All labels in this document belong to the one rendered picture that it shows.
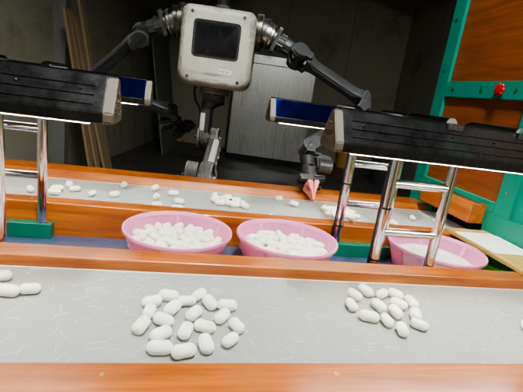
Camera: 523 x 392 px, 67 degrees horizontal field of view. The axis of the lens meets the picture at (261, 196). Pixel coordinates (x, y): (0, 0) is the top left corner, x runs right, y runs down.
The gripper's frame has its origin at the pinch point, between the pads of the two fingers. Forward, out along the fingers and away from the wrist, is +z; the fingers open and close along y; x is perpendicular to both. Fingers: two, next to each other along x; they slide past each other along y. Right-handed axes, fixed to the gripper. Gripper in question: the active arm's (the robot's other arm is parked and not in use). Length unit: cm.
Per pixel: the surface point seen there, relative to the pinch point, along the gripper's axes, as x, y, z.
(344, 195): -29.1, -2.3, 18.1
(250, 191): 5.1, -22.7, -4.3
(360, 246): -17.7, 6.0, 28.5
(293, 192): 5.0, -5.5, -5.7
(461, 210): -18, 47, 12
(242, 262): -40, -35, 46
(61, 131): 195, -165, -189
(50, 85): -73, -69, 35
